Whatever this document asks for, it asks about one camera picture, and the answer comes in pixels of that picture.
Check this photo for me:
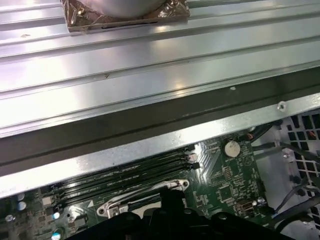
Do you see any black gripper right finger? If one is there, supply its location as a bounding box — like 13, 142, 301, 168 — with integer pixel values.
172, 188, 286, 240

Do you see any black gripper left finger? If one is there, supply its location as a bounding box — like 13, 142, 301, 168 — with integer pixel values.
72, 188, 173, 240

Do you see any thin wire locking lever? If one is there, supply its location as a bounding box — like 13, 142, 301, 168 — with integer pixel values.
107, 181, 183, 208

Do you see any CPU socket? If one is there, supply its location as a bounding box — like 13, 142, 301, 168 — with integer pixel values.
96, 178, 191, 221

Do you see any green motherboard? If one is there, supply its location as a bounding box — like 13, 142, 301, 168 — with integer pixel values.
0, 136, 267, 240

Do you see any round coin battery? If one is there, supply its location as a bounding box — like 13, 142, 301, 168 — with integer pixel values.
223, 139, 242, 158

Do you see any open grey PC case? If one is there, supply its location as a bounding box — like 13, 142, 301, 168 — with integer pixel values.
0, 63, 320, 240

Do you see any square brown base plate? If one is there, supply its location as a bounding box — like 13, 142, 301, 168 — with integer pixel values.
59, 0, 191, 35

